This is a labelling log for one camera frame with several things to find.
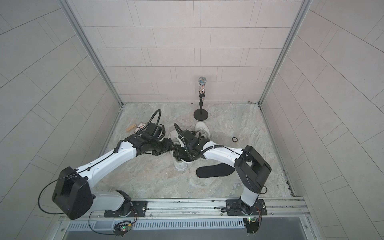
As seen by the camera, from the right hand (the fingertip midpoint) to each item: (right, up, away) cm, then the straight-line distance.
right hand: (176, 155), depth 83 cm
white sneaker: (+3, -4, -5) cm, 8 cm away
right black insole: (+23, -8, 0) cm, 24 cm away
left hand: (0, +5, -2) cm, 5 cm away
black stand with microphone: (+14, +23, +25) cm, 37 cm away
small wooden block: (-34, +13, +18) cm, 41 cm away
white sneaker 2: (+16, +13, +11) cm, 23 cm away
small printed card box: (-28, +15, +19) cm, 37 cm away
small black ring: (+36, +6, +13) cm, 39 cm away
